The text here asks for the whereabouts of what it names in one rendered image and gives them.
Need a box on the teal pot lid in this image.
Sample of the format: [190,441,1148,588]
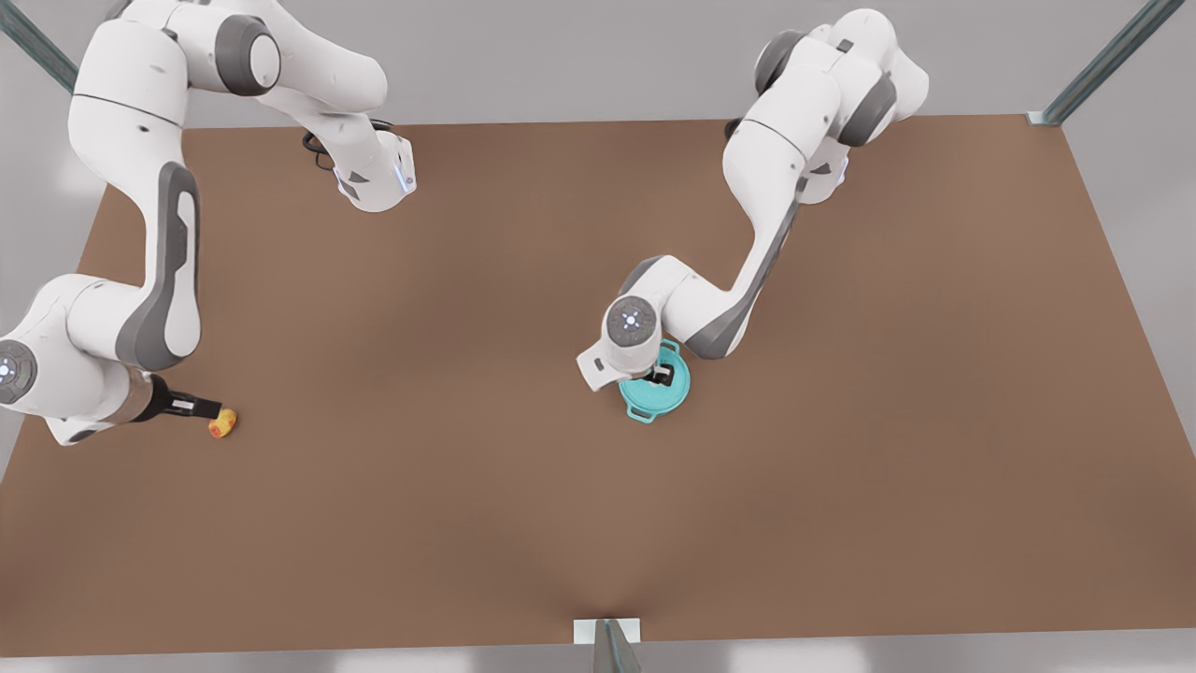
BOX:
[622,348,691,414]

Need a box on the teal pot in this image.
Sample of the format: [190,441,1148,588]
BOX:
[619,339,692,424]

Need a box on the silver frame post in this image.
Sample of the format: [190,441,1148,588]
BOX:
[1026,0,1186,127]
[573,618,643,673]
[0,5,79,93]

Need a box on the black cable loop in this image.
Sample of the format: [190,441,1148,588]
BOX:
[302,119,394,172]

